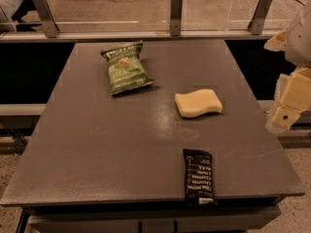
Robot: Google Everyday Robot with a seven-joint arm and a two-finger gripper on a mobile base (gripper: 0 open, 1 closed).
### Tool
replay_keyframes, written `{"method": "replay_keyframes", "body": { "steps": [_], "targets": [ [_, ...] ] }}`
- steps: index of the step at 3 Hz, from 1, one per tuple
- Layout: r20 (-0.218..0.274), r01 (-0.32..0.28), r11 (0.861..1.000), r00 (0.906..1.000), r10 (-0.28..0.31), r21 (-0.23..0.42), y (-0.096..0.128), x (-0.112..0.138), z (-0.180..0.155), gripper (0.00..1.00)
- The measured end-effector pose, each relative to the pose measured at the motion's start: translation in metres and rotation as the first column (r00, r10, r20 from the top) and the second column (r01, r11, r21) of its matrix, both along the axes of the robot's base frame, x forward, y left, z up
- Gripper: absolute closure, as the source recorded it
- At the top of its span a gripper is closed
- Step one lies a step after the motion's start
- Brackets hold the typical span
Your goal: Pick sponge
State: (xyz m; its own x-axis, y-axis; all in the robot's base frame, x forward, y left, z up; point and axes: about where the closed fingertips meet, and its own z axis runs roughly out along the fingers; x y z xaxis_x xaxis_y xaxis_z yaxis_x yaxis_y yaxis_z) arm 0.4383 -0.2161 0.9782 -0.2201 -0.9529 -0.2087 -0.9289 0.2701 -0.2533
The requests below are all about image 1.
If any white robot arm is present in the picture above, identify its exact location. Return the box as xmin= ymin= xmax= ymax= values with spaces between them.
xmin=264 ymin=2 xmax=311 ymax=134

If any black snack bar wrapper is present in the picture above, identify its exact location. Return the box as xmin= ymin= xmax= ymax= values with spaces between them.
xmin=183 ymin=149 xmax=216 ymax=206

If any dark chair in background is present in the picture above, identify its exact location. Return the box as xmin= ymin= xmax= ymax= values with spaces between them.
xmin=0 ymin=0 xmax=37 ymax=33

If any glass barrier panel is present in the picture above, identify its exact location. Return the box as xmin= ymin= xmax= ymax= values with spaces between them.
xmin=0 ymin=0 xmax=311 ymax=34

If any metal base rail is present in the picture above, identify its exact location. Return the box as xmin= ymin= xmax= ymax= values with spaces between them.
xmin=0 ymin=29 xmax=279 ymax=43

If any yellow sponge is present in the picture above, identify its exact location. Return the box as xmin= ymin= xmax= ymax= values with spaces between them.
xmin=175 ymin=89 xmax=223 ymax=118

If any middle metal railing bracket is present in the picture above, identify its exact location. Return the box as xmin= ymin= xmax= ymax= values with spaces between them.
xmin=169 ymin=0 xmax=183 ymax=37

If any green chip bag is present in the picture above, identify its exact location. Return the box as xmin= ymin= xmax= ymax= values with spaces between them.
xmin=100 ymin=41 xmax=156 ymax=95

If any right metal railing bracket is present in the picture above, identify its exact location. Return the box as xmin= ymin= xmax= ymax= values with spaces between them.
xmin=248 ymin=0 xmax=273 ymax=35

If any metal railing bracket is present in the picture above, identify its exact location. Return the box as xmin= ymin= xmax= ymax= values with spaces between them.
xmin=248 ymin=0 xmax=273 ymax=35
xmin=169 ymin=0 xmax=183 ymax=37
xmin=32 ymin=0 xmax=59 ymax=38

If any left metal railing bracket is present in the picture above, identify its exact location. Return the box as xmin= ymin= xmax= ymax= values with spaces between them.
xmin=32 ymin=0 xmax=59 ymax=38

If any grey table cabinet base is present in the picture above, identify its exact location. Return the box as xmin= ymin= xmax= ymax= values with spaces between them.
xmin=15 ymin=198 xmax=281 ymax=233

